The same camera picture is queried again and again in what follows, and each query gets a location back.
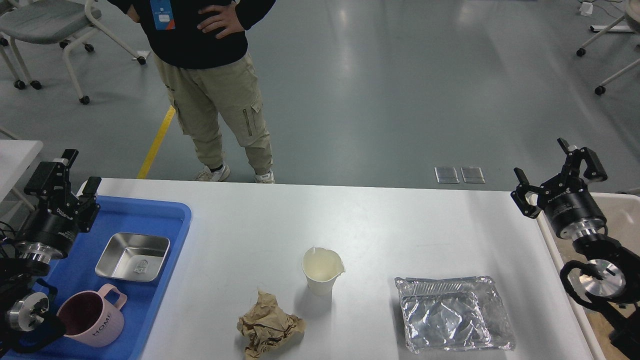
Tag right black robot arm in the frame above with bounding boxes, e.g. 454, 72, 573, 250
510, 137, 640, 360

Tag blue ID badge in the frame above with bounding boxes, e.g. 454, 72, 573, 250
150, 0, 176, 31

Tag person's left hand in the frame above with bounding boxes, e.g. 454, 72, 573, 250
197, 2, 246, 39

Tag pink HOME mug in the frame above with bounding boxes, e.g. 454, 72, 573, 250
56, 284, 128, 347

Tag silver floor plate right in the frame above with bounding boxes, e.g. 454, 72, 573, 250
461, 166, 486, 184

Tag blue plastic tray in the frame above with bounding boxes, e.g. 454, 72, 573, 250
4, 195, 192, 360

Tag white side table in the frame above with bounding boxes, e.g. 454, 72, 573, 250
0, 139, 44, 201

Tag white chair base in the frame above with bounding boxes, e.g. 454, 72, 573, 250
575, 0, 640, 96

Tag silver floor plate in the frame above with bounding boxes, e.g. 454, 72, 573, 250
434, 166, 460, 184
461, 166, 486, 184

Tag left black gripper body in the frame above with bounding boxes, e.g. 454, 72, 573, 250
14, 195, 80, 264

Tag square stainless steel dish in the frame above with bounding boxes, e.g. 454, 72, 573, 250
94, 232, 170, 283

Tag grey office chair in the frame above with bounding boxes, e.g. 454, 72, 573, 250
0, 0, 147, 105

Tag aluminium foil container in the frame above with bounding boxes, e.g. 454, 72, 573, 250
394, 276, 516, 354

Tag person in black sweater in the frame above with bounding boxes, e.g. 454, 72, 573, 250
111, 0, 275, 184

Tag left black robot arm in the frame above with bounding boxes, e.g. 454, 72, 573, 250
0, 149, 101, 355

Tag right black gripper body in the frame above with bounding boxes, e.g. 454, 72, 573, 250
539, 175, 607, 239

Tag black cables at left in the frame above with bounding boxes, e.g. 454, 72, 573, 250
0, 220, 21, 251

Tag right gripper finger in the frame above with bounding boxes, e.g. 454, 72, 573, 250
557, 138, 609, 183
510, 168, 543, 219

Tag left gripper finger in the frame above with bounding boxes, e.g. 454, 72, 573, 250
75, 177, 102, 233
23, 149, 79, 201

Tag person's right hand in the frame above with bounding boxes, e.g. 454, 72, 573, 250
126, 4, 140, 24

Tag crumpled brown paper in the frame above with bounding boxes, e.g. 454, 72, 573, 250
237, 289, 307, 360

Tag white paper cup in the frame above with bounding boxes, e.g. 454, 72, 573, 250
301, 246, 346, 296

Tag silver floor plate left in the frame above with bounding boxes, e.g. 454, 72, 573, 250
434, 166, 460, 184

